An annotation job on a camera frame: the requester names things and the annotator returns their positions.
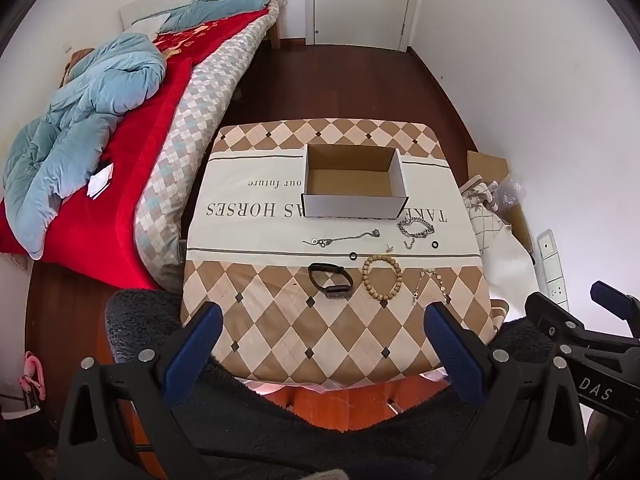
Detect pink slippers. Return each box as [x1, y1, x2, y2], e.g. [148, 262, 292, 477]
[20, 351, 48, 401]

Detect silver pendant necklace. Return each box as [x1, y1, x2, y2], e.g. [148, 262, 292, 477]
[303, 229, 382, 250]

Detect chunky silver chain bracelet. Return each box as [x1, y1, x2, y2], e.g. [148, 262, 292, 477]
[397, 217, 435, 241]

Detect wooden bed frame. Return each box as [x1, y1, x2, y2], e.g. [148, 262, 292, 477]
[267, 2, 283, 51]

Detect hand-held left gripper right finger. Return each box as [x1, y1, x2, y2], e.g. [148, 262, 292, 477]
[424, 301, 588, 480]

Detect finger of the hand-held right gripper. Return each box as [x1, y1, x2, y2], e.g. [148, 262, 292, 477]
[524, 291, 601, 356]
[590, 281, 640, 336]

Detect thin silver bracelet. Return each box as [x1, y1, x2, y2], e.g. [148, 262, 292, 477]
[411, 269, 449, 307]

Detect wooden bead bracelet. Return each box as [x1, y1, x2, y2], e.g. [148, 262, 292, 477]
[361, 255, 403, 303]

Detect crumpled light blue quilt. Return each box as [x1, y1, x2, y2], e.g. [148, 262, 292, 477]
[2, 32, 168, 261]

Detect white cardboard box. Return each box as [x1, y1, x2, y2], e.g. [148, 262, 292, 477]
[301, 143, 411, 220]

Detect white power strip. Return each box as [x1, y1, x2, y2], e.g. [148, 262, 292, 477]
[537, 229, 571, 311]

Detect flat cardboard sheet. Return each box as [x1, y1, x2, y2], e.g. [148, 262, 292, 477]
[466, 150, 536, 256]

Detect bed with red blanket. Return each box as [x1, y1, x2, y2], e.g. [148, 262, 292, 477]
[0, 10, 271, 288]

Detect white paper piece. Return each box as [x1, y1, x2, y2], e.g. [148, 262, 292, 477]
[87, 162, 115, 198]

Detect folded blue quilt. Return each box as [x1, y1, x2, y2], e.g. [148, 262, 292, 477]
[160, 0, 276, 33]

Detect white door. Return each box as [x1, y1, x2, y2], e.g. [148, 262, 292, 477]
[307, 0, 416, 52]

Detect checked printed tablecloth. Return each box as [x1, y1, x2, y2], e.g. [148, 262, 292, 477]
[180, 119, 510, 390]

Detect clear plastic bag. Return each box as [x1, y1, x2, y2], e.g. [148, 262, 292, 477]
[487, 175, 528, 211]

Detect black smart band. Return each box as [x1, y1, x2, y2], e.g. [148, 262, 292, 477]
[307, 262, 354, 299]

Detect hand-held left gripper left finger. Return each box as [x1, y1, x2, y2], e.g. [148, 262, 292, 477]
[57, 302, 223, 480]

